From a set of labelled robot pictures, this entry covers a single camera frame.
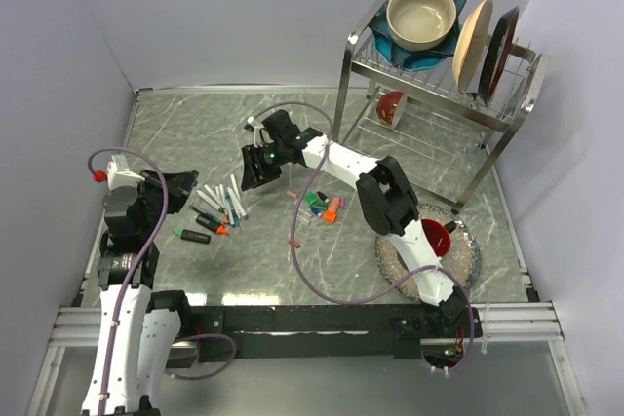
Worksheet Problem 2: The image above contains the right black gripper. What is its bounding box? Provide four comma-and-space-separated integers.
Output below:
241, 142, 287, 193

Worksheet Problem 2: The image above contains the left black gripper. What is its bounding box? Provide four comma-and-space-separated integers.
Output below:
134, 168, 197, 240

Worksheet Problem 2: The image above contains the green capped marker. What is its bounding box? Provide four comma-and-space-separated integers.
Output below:
213, 185, 225, 209
195, 189, 222, 211

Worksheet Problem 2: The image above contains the blue capped white marker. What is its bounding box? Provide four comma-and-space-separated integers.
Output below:
229, 173, 249, 219

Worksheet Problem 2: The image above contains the black green highlighter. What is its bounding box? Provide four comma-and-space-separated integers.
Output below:
174, 229, 212, 245

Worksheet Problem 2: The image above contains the dark blue pen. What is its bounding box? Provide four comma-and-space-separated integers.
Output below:
228, 200, 241, 228

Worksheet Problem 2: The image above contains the green highlighter cap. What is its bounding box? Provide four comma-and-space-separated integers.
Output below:
305, 193, 318, 205

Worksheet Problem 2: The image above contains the orange highlighter cap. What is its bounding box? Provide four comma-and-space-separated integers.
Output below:
323, 210, 337, 223

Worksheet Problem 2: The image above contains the steel dish rack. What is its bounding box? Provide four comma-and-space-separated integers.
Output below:
332, 0, 550, 212

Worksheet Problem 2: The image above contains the black orange highlighter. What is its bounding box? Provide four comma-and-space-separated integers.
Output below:
195, 214, 229, 236

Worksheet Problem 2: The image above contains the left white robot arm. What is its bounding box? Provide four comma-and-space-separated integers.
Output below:
81, 170, 198, 415

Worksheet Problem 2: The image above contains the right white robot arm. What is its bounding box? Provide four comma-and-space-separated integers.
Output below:
242, 104, 476, 338

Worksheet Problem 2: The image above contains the small red bowl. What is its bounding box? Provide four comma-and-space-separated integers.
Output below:
376, 91, 408, 129

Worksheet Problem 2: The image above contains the teal star shaped plate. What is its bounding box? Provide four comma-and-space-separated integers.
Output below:
369, 0, 467, 71

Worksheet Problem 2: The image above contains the black base bar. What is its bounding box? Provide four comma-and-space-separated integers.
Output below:
178, 304, 483, 367

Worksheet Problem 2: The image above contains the red black mug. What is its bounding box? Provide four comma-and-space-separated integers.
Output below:
422, 218, 458, 257

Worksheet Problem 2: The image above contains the beige ceramic bowl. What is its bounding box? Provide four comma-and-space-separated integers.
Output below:
386, 0, 457, 52

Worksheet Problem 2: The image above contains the speckled grey plate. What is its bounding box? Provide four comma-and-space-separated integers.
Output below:
374, 204, 482, 291

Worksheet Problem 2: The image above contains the beige plate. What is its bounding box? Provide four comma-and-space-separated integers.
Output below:
452, 0, 494, 95

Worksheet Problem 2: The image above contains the black plate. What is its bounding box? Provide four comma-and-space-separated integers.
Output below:
477, 7, 520, 106

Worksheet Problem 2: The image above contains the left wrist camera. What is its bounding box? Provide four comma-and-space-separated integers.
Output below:
92, 154, 145, 191

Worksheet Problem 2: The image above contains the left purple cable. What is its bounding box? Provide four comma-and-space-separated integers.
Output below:
87, 145, 238, 416

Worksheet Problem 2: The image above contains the purple cable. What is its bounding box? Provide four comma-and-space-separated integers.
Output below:
248, 101, 477, 373
87, 145, 238, 416

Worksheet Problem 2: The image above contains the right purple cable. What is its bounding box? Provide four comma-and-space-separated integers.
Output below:
248, 101, 477, 373

